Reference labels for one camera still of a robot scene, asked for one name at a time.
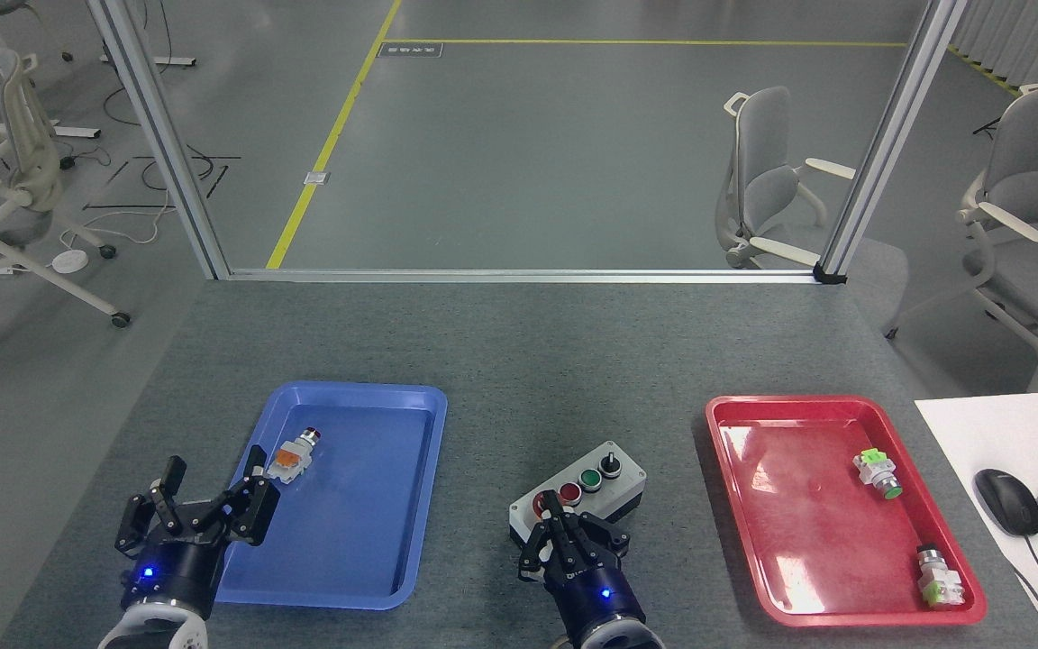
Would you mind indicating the white round floor disc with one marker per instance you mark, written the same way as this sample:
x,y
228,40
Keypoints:
x,y
69,260

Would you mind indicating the white desk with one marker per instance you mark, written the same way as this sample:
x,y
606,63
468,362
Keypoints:
x,y
997,433

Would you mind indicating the black computer mouse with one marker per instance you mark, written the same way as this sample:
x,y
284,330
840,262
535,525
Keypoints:
x,y
1008,501

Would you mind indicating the white mesh office chair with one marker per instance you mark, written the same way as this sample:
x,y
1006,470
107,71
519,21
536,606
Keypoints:
x,y
28,153

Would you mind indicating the red push button orange block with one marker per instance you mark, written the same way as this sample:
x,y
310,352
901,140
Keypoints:
x,y
292,456

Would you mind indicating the green push button switch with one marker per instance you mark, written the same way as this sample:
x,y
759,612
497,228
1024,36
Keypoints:
x,y
878,471

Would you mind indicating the black tripod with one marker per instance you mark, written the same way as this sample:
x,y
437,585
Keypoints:
x,y
1037,99

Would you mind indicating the grey office chair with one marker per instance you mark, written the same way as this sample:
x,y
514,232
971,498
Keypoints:
x,y
1037,207
767,180

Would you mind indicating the silver aluminium post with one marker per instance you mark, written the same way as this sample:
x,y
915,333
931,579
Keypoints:
x,y
159,135
888,135

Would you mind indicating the dark floor label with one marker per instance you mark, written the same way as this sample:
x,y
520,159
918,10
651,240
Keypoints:
x,y
410,50

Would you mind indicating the silver aluminium rail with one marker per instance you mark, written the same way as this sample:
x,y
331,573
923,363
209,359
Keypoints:
x,y
519,276

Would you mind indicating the silver floor outlet plate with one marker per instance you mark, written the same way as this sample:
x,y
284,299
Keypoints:
x,y
317,178

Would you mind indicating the blue plastic tray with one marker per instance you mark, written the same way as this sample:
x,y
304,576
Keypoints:
x,y
339,514

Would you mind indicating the white desk foot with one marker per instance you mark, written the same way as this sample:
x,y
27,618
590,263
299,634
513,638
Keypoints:
x,y
64,131

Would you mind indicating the silver push button green block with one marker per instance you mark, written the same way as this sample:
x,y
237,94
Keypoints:
x,y
938,577

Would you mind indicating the grey four-button control box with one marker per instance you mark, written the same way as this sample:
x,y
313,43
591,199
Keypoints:
x,y
605,482

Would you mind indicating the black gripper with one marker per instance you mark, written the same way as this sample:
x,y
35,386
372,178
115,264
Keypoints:
x,y
596,590
169,568

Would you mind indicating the red plastic tray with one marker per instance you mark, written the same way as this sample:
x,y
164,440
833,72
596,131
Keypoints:
x,y
825,532

